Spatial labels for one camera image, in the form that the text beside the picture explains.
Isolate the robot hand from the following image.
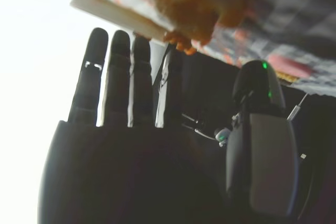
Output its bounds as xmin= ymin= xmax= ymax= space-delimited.
xmin=36 ymin=26 xmax=300 ymax=224

